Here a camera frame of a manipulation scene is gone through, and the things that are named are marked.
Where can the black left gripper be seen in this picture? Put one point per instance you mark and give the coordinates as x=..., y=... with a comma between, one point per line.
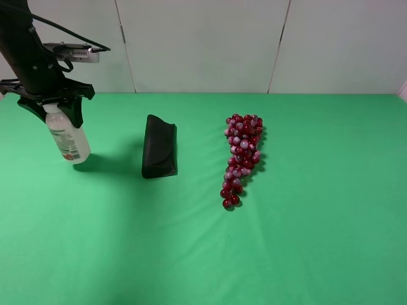
x=41, y=78

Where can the white plastic milk bottle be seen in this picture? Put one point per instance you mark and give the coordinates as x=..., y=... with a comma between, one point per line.
x=71, y=141

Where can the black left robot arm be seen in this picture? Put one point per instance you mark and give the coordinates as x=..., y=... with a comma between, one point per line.
x=19, y=36

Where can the black folded glasses case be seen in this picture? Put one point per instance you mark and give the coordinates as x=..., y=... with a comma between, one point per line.
x=159, y=150

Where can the red grape bunch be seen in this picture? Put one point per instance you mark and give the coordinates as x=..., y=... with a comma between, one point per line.
x=243, y=134

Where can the green tablecloth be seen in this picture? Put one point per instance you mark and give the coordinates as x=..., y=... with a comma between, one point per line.
x=322, y=219

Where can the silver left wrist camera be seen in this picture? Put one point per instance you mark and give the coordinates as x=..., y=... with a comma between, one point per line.
x=84, y=53

